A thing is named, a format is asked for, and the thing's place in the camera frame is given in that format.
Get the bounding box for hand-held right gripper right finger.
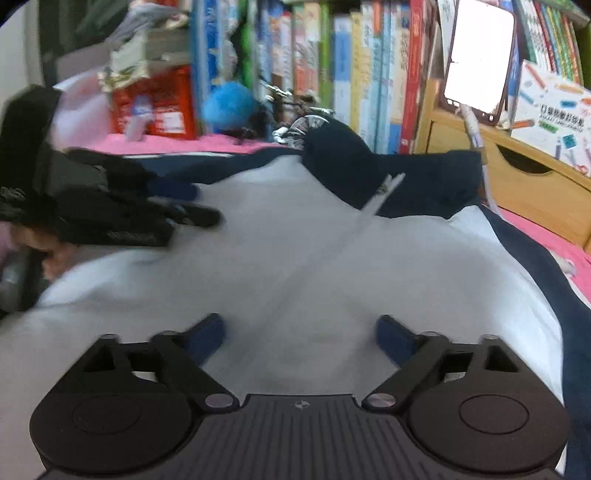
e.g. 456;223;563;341
362;315;520;411

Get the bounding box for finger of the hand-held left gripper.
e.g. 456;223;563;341
148;178;199;201
154;200;223;227

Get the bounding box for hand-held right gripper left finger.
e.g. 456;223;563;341
82;313;241;411

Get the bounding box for white and navy jacket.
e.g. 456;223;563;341
0;117;591;480

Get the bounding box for person's left hand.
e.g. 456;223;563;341
11;226;77;278

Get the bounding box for blue and grey hang tag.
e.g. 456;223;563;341
127;95;154;141

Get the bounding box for red plastic basket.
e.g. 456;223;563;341
111;65;200;139

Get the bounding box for blue fluffy pom-pom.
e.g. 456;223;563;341
203;82;257;134

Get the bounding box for white paper sheet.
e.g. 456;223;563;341
53;76;116;137

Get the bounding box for miniature bicycle model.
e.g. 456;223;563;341
259;78;335;148

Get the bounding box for stack of papers and booklets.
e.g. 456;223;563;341
99;0;192;93

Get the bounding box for pink bunny-print blanket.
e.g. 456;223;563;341
69;131;591;310

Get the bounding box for wooden desk organizer with drawers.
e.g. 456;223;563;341
413;76;591;257

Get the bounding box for row of tall picture books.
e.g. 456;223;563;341
189;0;437;155

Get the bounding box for white label printer box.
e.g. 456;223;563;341
510;60;591;178

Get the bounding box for smartphone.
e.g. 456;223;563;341
438;0;515;126

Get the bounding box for row of green-spine books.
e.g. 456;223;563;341
512;0;591;88

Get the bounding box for white charging cable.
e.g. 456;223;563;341
459;104;502;217

